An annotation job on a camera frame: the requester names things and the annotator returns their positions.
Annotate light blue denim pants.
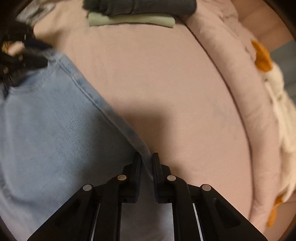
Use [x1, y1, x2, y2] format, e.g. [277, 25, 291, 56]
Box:
[1, 49, 174, 240]

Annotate folded dark denim pants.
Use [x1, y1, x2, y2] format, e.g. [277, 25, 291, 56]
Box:
[83, 0, 197, 16]

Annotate pink quilted duvet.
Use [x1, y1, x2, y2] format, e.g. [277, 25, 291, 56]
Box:
[178, 0, 284, 232]

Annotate folded light green garment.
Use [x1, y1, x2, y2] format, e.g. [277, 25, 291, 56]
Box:
[88, 12, 176, 28]

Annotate white goose plush toy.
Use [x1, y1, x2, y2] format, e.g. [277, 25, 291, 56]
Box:
[251, 40, 295, 227]

